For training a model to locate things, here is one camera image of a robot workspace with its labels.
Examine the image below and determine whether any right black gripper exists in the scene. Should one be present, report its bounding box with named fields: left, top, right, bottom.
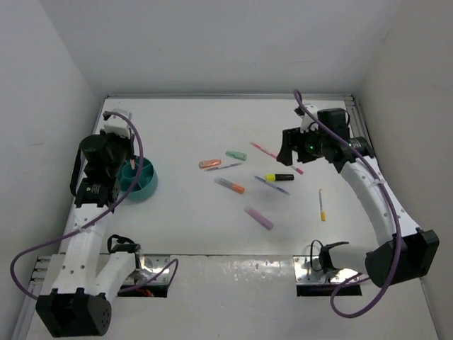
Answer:
left=277, top=123, right=328, bottom=165

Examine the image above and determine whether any yellow black highlighter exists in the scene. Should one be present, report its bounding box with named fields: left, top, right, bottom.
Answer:
left=265, top=174, right=294, bottom=182

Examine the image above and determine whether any red clear pen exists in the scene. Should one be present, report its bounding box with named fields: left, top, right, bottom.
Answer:
left=249, top=142, right=277, bottom=159

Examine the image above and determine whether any blue clear pen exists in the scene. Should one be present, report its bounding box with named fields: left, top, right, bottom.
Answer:
left=253, top=175, right=290, bottom=196

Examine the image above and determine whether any purple clear pen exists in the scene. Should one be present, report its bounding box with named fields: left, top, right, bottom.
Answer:
left=204, top=162, right=243, bottom=172

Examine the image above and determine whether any white yellow marker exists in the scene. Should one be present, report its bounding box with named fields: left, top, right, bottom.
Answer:
left=319, top=189, right=326, bottom=222

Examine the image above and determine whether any pink lilac highlighter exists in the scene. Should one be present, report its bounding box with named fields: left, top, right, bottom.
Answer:
left=244, top=206, right=274, bottom=230

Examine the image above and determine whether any white pink marker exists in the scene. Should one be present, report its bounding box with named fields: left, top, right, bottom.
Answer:
left=291, top=166, right=304, bottom=175

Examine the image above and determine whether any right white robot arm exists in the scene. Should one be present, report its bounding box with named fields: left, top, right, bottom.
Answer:
left=277, top=107, right=440, bottom=287

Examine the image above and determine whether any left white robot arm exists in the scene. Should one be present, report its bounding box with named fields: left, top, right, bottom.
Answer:
left=35, top=129, right=139, bottom=338

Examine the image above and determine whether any green correction tape case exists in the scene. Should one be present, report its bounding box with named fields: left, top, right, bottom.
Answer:
left=225, top=150, right=247, bottom=161

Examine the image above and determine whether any teal round divided organizer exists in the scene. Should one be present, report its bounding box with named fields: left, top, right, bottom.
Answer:
left=118, top=158, right=158, bottom=203

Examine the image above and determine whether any grey orange highlighter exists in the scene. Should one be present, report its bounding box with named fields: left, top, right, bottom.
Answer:
left=214, top=177, right=245, bottom=194

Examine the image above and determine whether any orange correction tape case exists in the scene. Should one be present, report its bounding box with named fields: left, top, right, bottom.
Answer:
left=198, top=159, right=222, bottom=169

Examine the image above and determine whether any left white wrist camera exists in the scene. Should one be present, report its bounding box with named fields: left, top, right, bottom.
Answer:
left=102, top=109, right=132, bottom=139

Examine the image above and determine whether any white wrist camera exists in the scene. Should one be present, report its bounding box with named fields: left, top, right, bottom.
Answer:
left=294, top=103, right=319, bottom=133
left=102, top=109, right=132, bottom=139

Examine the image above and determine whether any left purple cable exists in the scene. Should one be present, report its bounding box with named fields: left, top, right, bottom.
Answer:
left=9, top=111, right=179, bottom=307

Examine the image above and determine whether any purple cable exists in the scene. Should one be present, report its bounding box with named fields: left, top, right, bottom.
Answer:
left=9, top=111, right=179, bottom=307
left=292, top=89, right=403, bottom=318

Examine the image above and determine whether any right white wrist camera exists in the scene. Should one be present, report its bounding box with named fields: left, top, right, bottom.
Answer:
left=294, top=103, right=319, bottom=133

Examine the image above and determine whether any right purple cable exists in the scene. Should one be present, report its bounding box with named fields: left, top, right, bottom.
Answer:
left=292, top=89, right=403, bottom=318

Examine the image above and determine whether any aluminium frame rail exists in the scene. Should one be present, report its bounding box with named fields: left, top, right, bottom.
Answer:
left=344, top=95, right=374, bottom=150

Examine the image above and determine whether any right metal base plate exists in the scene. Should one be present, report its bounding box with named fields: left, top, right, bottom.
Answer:
left=293, top=256, right=357, bottom=285

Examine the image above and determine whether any metal base plate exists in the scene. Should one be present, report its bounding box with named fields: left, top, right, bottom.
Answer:
left=293, top=256, right=357, bottom=285
left=130, top=254, right=174, bottom=285

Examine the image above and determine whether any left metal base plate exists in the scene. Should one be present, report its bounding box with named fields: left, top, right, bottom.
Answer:
left=130, top=254, right=174, bottom=285

